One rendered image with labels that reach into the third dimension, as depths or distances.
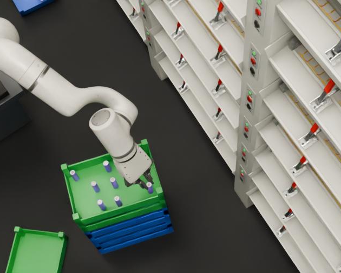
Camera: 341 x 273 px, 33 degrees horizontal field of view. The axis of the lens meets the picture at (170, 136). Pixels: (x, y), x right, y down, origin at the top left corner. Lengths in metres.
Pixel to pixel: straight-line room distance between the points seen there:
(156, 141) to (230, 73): 0.81
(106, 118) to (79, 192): 0.42
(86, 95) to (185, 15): 0.43
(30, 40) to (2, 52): 1.22
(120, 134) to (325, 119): 0.65
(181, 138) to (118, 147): 0.80
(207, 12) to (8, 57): 0.56
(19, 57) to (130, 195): 0.62
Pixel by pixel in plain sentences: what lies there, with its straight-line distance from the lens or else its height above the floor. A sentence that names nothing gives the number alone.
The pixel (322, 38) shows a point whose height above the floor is 1.31.
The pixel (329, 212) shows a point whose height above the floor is 0.74.
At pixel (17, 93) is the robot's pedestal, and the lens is 2.35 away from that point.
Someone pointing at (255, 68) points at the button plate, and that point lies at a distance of 1.40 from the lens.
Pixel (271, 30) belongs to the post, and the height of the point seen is 1.21.
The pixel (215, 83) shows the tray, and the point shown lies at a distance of 1.91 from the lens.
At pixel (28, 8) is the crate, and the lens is 2.87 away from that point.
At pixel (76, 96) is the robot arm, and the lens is 1.62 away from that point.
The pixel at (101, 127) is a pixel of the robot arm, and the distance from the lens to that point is 1.61.
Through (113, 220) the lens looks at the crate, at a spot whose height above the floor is 0.35.
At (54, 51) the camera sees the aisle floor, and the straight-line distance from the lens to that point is 2.76.
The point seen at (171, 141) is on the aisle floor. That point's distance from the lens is 2.43.
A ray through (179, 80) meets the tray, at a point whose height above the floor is 0.17.
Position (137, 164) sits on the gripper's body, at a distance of 1.75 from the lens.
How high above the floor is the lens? 2.21
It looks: 65 degrees down
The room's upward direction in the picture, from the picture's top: 11 degrees counter-clockwise
